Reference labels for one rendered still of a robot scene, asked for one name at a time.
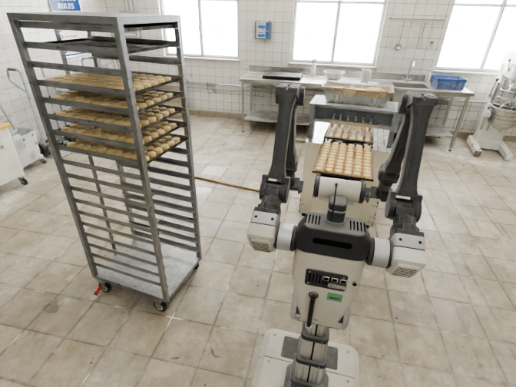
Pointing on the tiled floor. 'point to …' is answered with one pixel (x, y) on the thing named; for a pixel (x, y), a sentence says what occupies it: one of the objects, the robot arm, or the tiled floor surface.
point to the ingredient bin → (9, 157)
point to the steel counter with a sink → (401, 84)
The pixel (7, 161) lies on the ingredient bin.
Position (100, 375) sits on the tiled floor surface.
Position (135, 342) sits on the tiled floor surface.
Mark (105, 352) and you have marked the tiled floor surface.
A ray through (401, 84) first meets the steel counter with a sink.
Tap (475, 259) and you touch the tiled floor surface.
